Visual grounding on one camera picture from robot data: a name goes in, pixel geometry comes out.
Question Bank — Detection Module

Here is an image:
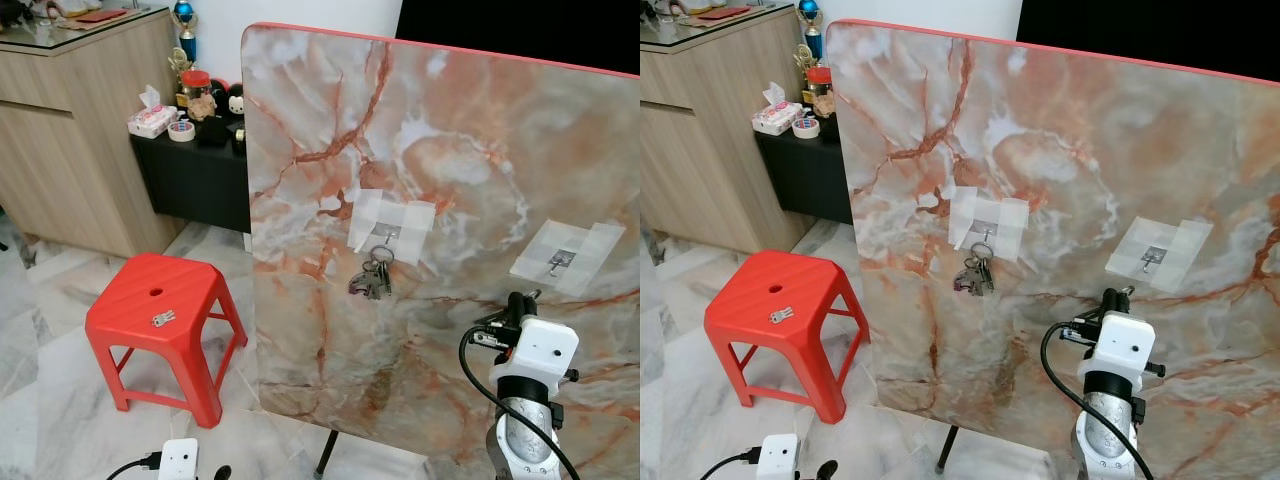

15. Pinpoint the key bunch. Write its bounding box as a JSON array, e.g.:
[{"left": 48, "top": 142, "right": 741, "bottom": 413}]
[
  {"left": 953, "top": 243, "right": 996, "bottom": 296},
  {"left": 348, "top": 245, "right": 396, "bottom": 301}
]

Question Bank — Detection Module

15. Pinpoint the metal hook with clear tape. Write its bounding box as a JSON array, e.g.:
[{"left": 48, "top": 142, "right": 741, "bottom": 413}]
[
  {"left": 1105, "top": 217, "right": 1214, "bottom": 294},
  {"left": 510, "top": 220, "right": 626, "bottom": 298},
  {"left": 948, "top": 186, "right": 1031, "bottom": 263},
  {"left": 348, "top": 188, "right": 437, "bottom": 266}
]

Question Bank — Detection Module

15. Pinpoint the marble pattern red-edged table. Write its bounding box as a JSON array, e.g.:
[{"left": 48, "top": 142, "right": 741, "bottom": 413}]
[
  {"left": 240, "top": 22, "right": 641, "bottom": 480},
  {"left": 825, "top": 18, "right": 1280, "bottom": 480}
]

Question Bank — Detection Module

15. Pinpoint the red plastic stool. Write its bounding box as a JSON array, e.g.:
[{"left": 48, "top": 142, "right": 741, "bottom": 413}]
[
  {"left": 85, "top": 252, "right": 249, "bottom": 429},
  {"left": 703, "top": 250, "right": 869, "bottom": 424}
]

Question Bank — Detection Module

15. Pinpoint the light wooden cabinet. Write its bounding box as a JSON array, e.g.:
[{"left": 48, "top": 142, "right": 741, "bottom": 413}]
[
  {"left": 0, "top": 5, "right": 186, "bottom": 259},
  {"left": 640, "top": 5, "right": 821, "bottom": 256}
]

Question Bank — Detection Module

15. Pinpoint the black television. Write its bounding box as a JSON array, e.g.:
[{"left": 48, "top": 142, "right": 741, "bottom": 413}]
[
  {"left": 395, "top": 0, "right": 641, "bottom": 77},
  {"left": 1017, "top": 0, "right": 1280, "bottom": 83}
]

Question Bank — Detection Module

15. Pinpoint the black low console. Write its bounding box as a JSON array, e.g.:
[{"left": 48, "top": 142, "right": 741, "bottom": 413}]
[
  {"left": 130, "top": 125, "right": 251, "bottom": 234},
  {"left": 755, "top": 125, "right": 851, "bottom": 226}
]

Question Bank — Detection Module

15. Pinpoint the white pink tissue box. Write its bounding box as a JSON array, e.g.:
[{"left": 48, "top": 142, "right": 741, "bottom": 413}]
[
  {"left": 127, "top": 85, "right": 179, "bottom": 138},
  {"left": 752, "top": 82, "right": 804, "bottom": 135}
]

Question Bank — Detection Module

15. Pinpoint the gold trophy with blue ball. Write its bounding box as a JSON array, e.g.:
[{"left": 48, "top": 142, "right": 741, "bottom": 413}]
[
  {"left": 168, "top": 0, "right": 199, "bottom": 106},
  {"left": 795, "top": 0, "right": 827, "bottom": 73}
]

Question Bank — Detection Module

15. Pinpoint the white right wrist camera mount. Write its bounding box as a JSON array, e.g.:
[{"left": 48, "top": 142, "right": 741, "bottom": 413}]
[
  {"left": 1080, "top": 312, "right": 1156, "bottom": 379},
  {"left": 495, "top": 318, "right": 579, "bottom": 383}
]

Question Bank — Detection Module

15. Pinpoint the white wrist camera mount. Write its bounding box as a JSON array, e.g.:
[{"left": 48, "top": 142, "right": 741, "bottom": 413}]
[
  {"left": 757, "top": 433, "right": 801, "bottom": 480},
  {"left": 1080, "top": 312, "right": 1156, "bottom": 379},
  {"left": 158, "top": 438, "right": 199, "bottom": 480},
  {"left": 495, "top": 318, "right": 579, "bottom": 383}
]

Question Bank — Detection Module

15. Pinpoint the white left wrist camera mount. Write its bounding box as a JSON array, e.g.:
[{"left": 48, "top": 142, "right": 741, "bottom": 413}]
[
  {"left": 757, "top": 433, "right": 801, "bottom": 480},
  {"left": 158, "top": 438, "right": 199, "bottom": 480}
]

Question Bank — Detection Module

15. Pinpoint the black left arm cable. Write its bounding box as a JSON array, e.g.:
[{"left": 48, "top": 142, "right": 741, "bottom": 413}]
[
  {"left": 700, "top": 448, "right": 761, "bottom": 480},
  {"left": 105, "top": 452, "right": 161, "bottom": 480}
]

